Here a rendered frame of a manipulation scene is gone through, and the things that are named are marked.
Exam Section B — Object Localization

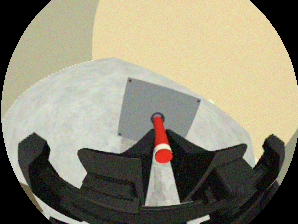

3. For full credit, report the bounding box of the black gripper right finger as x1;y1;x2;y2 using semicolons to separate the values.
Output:
165;129;247;204

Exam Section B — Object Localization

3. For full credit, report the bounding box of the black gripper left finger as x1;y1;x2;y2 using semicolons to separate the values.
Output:
77;128;156;206

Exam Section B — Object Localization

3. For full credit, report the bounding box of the red peg with white band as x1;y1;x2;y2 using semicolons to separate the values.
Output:
153;117;173;164

